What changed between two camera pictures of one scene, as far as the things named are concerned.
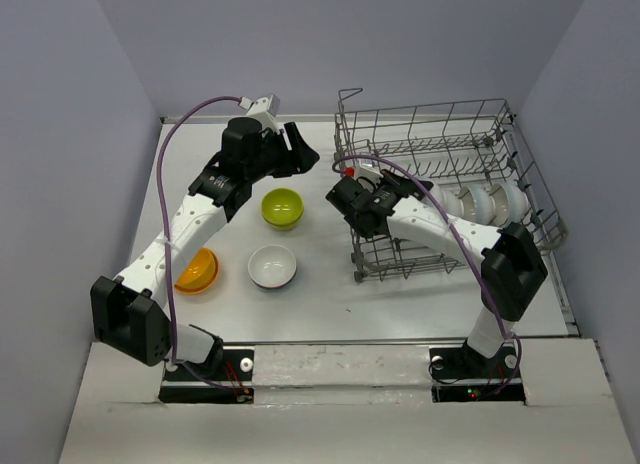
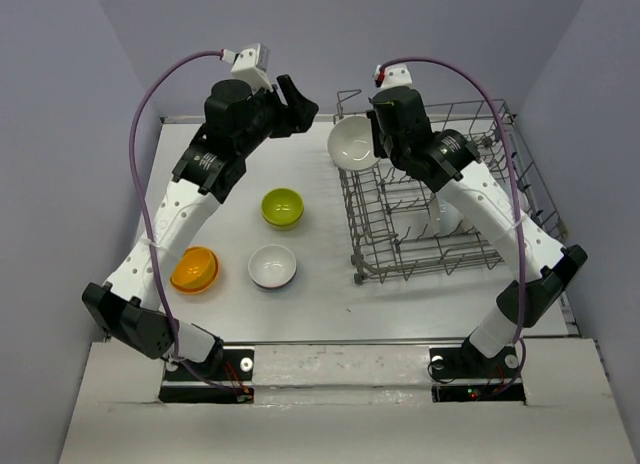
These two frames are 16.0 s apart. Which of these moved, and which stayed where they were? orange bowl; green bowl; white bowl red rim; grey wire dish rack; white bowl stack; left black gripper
Moved: white bowl stack; left black gripper
Stayed: white bowl red rim; green bowl; grey wire dish rack; orange bowl
